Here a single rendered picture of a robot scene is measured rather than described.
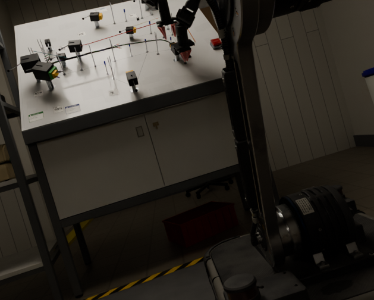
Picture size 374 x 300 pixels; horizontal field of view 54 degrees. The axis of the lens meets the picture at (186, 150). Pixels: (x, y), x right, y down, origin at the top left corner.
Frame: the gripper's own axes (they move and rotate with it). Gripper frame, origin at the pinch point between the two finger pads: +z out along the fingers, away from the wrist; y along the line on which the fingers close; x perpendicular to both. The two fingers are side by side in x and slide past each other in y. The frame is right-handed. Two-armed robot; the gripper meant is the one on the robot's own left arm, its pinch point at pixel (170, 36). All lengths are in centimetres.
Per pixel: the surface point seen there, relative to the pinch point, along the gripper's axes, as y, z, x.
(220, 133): -5, 50, 32
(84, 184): 71, 52, 25
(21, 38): 74, -15, -63
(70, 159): 73, 40, 19
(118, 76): 33.8, 12.4, -1.9
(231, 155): -6, 62, 37
